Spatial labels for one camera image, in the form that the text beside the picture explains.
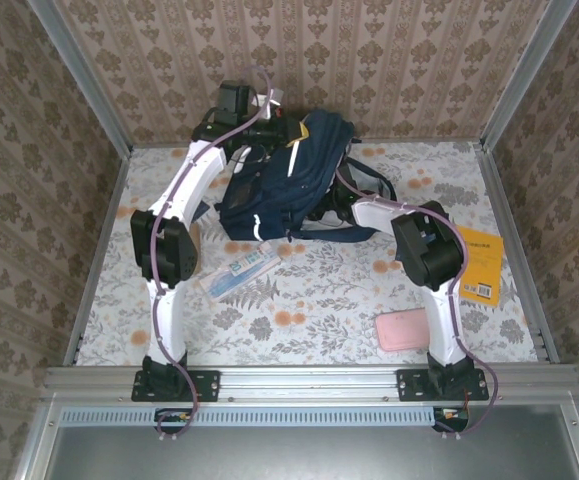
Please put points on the yellow book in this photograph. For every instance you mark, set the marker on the yellow book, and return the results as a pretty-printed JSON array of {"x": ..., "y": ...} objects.
[{"x": 484, "y": 265}]

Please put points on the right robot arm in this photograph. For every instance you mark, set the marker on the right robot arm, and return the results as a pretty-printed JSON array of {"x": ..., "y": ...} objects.
[{"x": 444, "y": 320}]

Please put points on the pink pencil case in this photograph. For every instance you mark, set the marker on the pink pencil case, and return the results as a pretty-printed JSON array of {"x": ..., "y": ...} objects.
[{"x": 401, "y": 330}]

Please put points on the aluminium table side rail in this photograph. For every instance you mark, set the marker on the aluminium table side rail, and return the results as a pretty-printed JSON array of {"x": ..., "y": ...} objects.
[
  {"x": 510, "y": 225},
  {"x": 101, "y": 250}
]

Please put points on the grey metal sheet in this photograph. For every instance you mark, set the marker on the grey metal sheet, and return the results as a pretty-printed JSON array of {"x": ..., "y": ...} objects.
[{"x": 319, "y": 455}]

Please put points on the navy blue backpack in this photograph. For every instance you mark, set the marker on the navy blue backpack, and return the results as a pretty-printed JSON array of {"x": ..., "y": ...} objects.
[{"x": 279, "y": 200}]

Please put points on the aluminium frame post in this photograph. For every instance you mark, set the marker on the aluminium frame post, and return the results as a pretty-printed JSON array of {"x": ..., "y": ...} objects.
[
  {"x": 524, "y": 75},
  {"x": 84, "y": 80}
]

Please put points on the aluminium mounting rail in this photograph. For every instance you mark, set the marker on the aluminium mounting rail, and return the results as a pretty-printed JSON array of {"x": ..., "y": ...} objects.
[{"x": 309, "y": 382}]

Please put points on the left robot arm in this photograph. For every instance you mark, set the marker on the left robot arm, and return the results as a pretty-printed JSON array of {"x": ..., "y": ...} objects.
[{"x": 189, "y": 185}]

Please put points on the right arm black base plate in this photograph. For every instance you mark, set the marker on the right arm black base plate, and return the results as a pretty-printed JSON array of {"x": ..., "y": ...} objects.
[{"x": 409, "y": 385}]

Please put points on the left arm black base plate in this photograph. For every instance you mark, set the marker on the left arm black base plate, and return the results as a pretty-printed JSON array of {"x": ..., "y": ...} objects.
[{"x": 209, "y": 385}]

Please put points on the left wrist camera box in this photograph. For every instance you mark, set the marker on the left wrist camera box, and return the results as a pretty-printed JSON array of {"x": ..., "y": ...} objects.
[{"x": 276, "y": 96}]

